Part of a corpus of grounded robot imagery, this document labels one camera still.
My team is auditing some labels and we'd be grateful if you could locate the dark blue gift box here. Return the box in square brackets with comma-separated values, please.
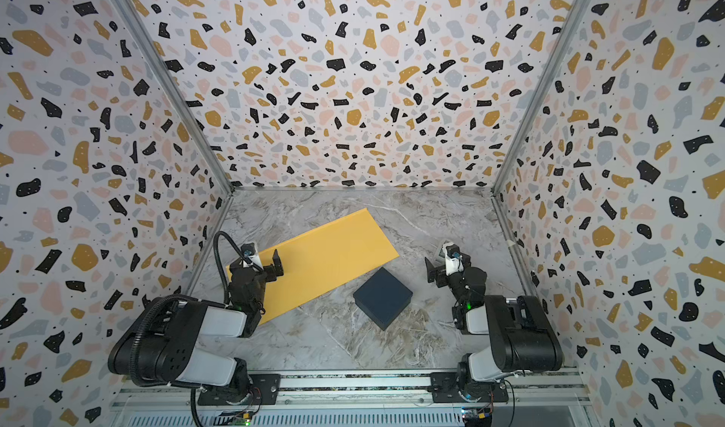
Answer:
[353, 268, 413, 331]

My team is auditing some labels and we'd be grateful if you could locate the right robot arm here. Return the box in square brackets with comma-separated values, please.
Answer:
[424, 245, 564, 404]

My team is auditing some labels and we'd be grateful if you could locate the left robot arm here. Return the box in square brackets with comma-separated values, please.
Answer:
[108, 244, 284, 406]

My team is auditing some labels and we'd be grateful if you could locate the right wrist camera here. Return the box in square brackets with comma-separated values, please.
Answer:
[440, 242, 460, 276]

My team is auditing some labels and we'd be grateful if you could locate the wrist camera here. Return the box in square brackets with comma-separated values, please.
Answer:
[440, 242, 460, 276]
[241, 242, 262, 266]

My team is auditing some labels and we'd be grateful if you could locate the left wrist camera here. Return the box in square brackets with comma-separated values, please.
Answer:
[241, 242, 262, 266]

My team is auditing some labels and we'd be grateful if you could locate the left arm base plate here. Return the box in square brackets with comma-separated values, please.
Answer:
[196, 373, 281, 408]

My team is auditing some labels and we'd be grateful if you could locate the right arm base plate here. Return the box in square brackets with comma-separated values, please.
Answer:
[428, 372, 509, 404]

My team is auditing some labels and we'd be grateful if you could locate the black corrugated cable left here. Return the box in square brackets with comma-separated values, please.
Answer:
[128, 231, 253, 385]

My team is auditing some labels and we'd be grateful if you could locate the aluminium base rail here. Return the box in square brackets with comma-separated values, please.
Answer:
[109, 368, 598, 426]

